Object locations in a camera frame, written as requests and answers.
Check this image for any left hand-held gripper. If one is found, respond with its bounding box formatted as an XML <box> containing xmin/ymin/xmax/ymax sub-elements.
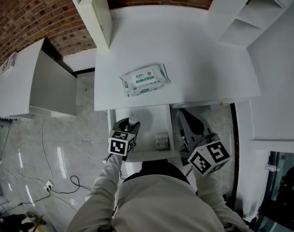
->
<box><xmin>107</xmin><ymin>116</ymin><xmax>141</xmax><ymax>162</ymax></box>

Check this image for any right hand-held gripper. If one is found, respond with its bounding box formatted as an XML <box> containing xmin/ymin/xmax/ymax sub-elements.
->
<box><xmin>176</xmin><ymin>108</ymin><xmax>231</xmax><ymax>177</ymax></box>

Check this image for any white desk drawer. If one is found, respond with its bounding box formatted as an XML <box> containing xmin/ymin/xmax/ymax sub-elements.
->
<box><xmin>103</xmin><ymin>104</ymin><xmax>182</xmax><ymax>164</ymax></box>

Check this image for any white wet wipes pack item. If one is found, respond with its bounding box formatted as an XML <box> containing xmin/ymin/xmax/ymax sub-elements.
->
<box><xmin>119</xmin><ymin>63</ymin><xmax>172</xmax><ymax>98</ymax></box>

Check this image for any person's right forearm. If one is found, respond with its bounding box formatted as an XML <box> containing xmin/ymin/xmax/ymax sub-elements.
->
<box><xmin>191</xmin><ymin>169</ymin><xmax>237</xmax><ymax>221</ymax></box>

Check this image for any person's left forearm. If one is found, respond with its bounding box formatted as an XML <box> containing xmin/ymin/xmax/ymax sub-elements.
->
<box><xmin>90</xmin><ymin>153</ymin><xmax>125</xmax><ymax>207</ymax></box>

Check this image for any white desk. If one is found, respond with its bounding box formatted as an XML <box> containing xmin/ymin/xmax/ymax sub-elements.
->
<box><xmin>93</xmin><ymin>7</ymin><xmax>261</xmax><ymax>111</ymax></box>

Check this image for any small white box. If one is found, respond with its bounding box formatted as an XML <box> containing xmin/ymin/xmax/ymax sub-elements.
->
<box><xmin>155</xmin><ymin>133</ymin><xmax>170</xmax><ymax>150</ymax></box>

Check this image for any person's torso in white top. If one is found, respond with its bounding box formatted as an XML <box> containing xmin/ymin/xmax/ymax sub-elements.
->
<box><xmin>66</xmin><ymin>173</ymin><xmax>255</xmax><ymax>232</ymax></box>

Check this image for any tall white cabinet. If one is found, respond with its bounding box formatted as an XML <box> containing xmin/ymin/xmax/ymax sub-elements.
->
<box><xmin>246</xmin><ymin>0</ymin><xmax>294</xmax><ymax>154</ymax></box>

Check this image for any glass door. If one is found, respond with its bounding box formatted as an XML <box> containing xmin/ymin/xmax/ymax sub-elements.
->
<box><xmin>255</xmin><ymin>150</ymin><xmax>294</xmax><ymax>232</ymax></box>

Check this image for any narrow white shelf unit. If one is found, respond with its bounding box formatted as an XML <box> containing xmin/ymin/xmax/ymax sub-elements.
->
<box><xmin>64</xmin><ymin>0</ymin><xmax>113</xmax><ymax>49</ymax></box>

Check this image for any white side cabinet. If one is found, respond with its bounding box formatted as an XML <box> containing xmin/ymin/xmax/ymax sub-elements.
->
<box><xmin>0</xmin><ymin>38</ymin><xmax>78</xmax><ymax>118</ymax></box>

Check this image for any wide white shelf unit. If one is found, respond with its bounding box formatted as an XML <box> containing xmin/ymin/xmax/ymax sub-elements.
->
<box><xmin>208</xmin><ymin>0</ymin><xmax>293</xmax><ymax>49</ymax></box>

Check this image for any pile of tools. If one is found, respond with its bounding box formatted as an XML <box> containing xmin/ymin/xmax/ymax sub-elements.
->
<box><xmin>0</xmin><ymin>211</ymin><xmax>47</xmax><ymax>232</ymax></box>

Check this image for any black floor cable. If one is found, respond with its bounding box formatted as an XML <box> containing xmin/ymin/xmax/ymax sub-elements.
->
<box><xmin>49</xmin><ymin>174</ymin><xmax>92</xmax><ymax>195</ymax></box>

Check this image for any grey floor cable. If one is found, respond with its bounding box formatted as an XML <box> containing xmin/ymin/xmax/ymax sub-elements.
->
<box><xmin>0</xmin><ymin>121</ymin><xmax>13</xmax><ymax>163</ymax></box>

